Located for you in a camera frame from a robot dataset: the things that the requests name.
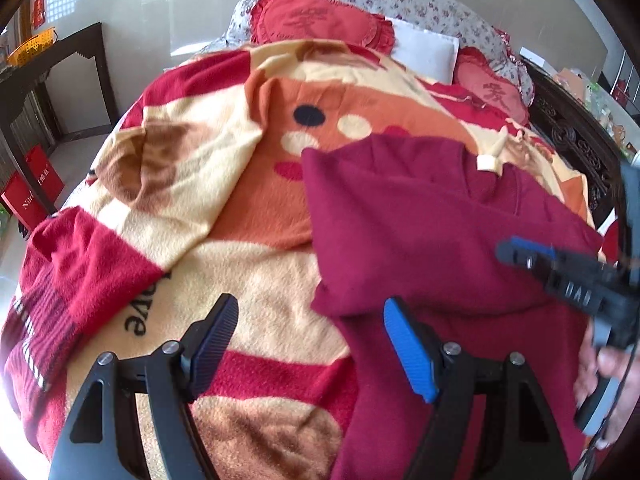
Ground maroon sweater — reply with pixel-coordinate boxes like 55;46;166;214
302;134;602;479

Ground person's right hand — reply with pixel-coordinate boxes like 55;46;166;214
572;320;640;452

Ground red knit garment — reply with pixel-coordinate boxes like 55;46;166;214
1;207;165;456

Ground red heart cushion right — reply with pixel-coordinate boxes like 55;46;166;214
454;47;529;125

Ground red heart cushion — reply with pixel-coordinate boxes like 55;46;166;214
454;47;529;125
250;0;395;54

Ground white pillow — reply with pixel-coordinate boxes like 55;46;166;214
388;18;460;84

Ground red gift bag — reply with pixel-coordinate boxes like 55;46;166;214
0;143;66;232

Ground red cream orange fleece blanket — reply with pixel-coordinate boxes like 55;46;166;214
53;40;593;479

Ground red heart cushion left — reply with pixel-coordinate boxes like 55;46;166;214
250;0;395;54

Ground dark wooden side table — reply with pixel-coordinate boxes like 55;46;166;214
0;20;121;216

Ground yellow plastic basket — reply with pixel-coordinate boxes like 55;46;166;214
6;27;58;67

